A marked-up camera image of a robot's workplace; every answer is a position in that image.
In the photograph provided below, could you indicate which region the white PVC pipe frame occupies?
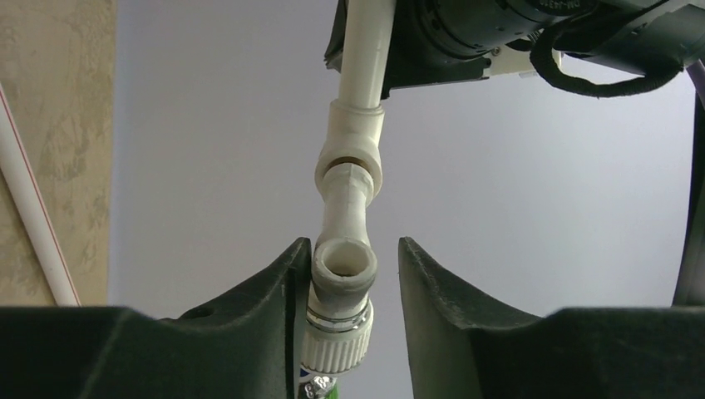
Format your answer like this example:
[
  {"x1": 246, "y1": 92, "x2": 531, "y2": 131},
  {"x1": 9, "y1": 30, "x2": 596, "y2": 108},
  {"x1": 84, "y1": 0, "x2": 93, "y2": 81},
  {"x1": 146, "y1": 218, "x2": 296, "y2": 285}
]
[{"x1": 1, "y1": 1, "x2": 396, "y2": 307}]

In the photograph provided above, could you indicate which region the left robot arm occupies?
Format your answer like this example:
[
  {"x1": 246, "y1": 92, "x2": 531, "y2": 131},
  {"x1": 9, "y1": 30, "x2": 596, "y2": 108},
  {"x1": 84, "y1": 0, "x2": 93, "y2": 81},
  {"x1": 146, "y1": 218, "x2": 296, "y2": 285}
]
[{"x1": 382, "y1": 0, "x2": 704, "y2": 98}]

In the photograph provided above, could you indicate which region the green faucet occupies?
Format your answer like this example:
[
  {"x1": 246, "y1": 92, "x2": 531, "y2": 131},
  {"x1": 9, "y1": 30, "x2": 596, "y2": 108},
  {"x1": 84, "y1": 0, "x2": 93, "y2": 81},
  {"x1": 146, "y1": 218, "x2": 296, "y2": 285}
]
[{"x1": 304, "y1": 378, "x2": 338, "y2": 399}]

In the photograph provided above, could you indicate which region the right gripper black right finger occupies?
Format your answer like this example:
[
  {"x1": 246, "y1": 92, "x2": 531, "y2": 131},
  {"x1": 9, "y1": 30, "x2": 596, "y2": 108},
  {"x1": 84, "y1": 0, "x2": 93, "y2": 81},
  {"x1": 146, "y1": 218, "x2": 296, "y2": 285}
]
[{"x1": 398, "y1": 237, "x2": 704, "y2": 398}]

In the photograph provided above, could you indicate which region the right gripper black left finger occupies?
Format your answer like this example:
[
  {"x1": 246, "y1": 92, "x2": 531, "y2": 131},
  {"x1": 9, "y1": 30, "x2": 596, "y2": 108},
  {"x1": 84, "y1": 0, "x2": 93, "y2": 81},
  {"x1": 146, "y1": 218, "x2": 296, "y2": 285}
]
[{"x1": 1, "y1": 238, "x2": 311, "y2": 398}]

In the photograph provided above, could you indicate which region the white faucet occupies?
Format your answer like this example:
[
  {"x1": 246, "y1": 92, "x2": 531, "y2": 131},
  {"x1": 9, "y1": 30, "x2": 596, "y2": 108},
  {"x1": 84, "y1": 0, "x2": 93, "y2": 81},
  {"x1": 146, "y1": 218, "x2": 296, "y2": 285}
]
[{"x1": 299, "y1": 162, "x2": 379, "y2": 387}]

